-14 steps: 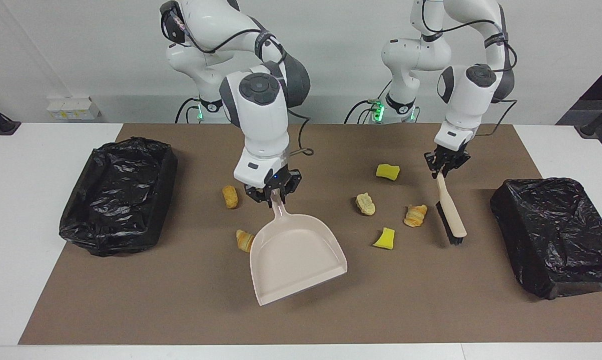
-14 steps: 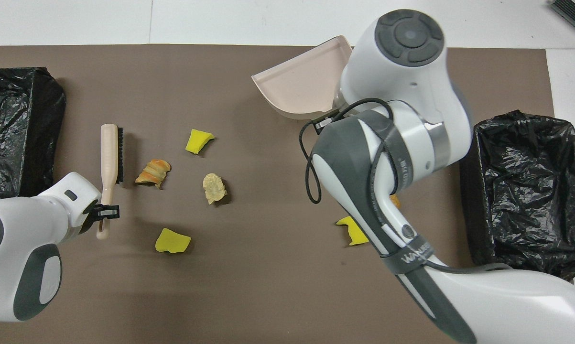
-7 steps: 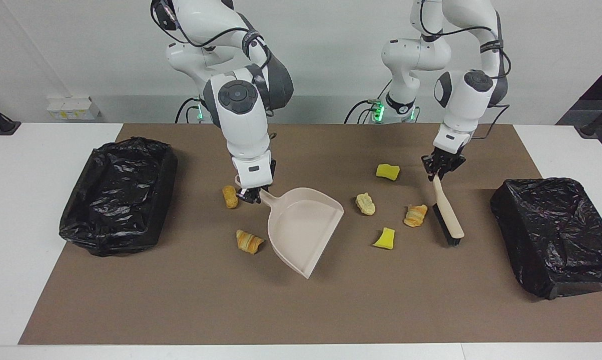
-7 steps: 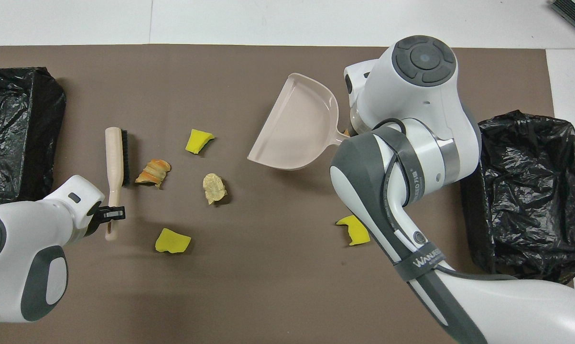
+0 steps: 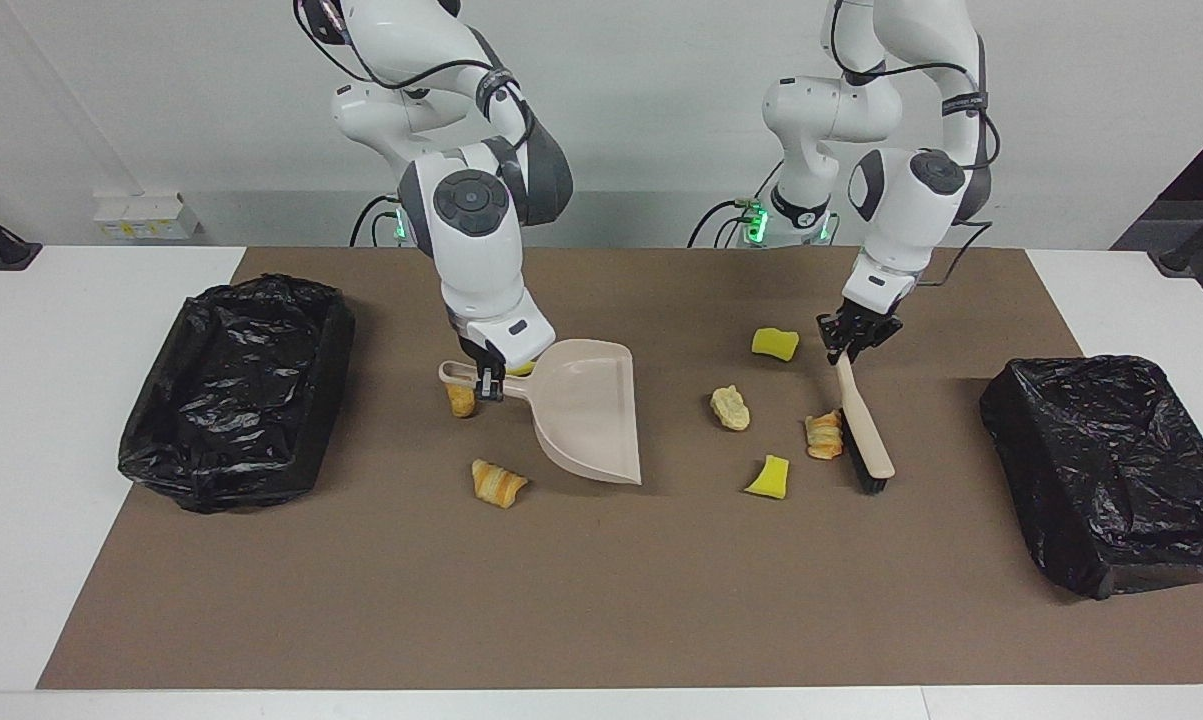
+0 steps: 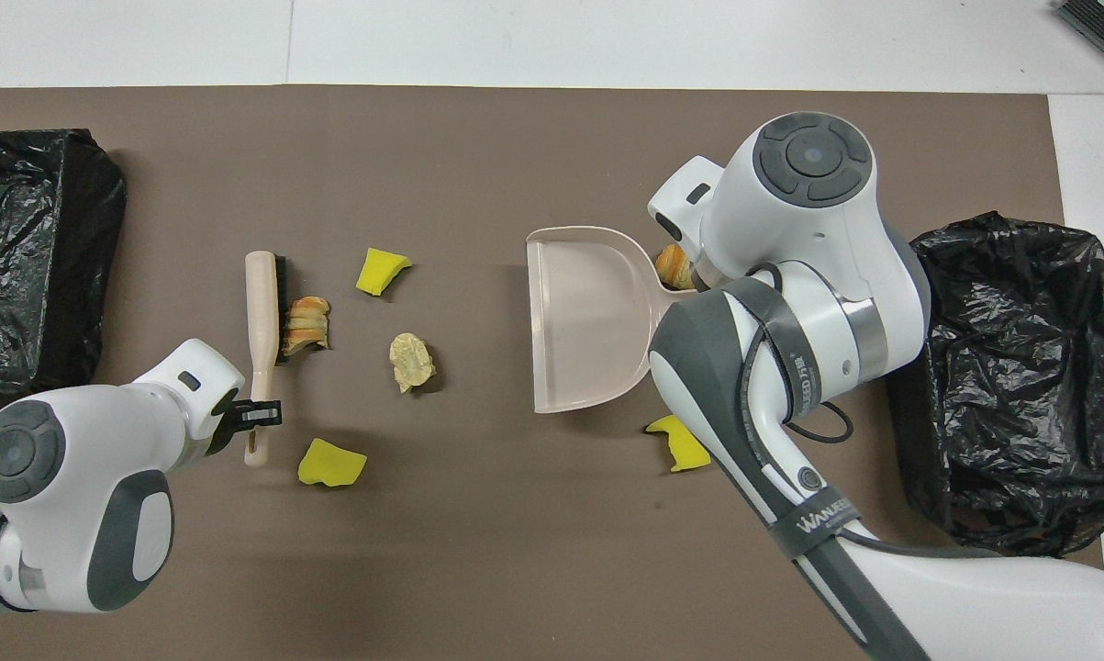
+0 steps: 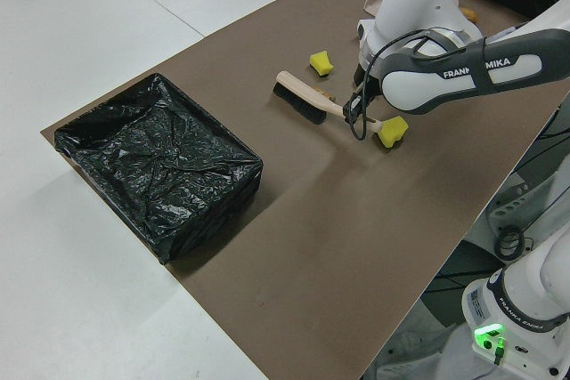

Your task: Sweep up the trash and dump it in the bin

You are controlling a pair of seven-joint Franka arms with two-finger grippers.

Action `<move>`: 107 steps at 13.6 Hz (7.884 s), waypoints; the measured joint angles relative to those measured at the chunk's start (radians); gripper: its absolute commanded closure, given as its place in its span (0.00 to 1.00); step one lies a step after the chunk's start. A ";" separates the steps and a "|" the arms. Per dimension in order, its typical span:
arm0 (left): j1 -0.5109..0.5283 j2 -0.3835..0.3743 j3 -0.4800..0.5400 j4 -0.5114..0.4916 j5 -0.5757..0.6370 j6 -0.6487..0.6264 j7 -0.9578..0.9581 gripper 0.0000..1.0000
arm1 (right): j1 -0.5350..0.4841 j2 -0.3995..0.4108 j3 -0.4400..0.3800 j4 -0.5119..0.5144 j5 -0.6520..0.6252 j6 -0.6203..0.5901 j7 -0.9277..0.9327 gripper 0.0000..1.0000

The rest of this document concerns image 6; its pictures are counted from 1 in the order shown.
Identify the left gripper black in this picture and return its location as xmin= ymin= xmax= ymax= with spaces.
xmin=205 ymin=390 xmax=284 ymax=455

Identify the orange striped toy croissant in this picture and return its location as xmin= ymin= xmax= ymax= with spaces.
xmin=654 ymin=243 xmax=699 ymax=287
xmin=281 ymin=296 xmax=332 ymax=357

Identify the yellow sponge piece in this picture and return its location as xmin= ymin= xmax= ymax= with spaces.
xmin=355 ymin=247 xmax=414 ymax=297
xmin=297 ymin=438 xmax=369 ymax=488
xmin=645 ymin=415 xmax=713 ymax=474

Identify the beige brush with black bristles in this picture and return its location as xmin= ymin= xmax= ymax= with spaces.
xmin=244 ymin=251 xmax=289 ymax=469

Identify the beige plastic dustpan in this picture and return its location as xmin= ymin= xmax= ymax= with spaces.
xmin=525 ymin=226 xmax=699 ymax=415

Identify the toy pastry with pale underside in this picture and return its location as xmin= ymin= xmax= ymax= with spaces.
xmin=389 ymin=332 xmax=437 ymax=394

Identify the black bag lined bin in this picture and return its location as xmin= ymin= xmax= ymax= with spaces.
xmin=0 ymin=129 xmax=128 ymax=396
xmin=887 ymin=211 xmax=1104 ymax=559

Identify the brown table mat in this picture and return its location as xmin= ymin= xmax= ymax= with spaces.
xmin=0 ymin=85 xmax=1104 ymax=661

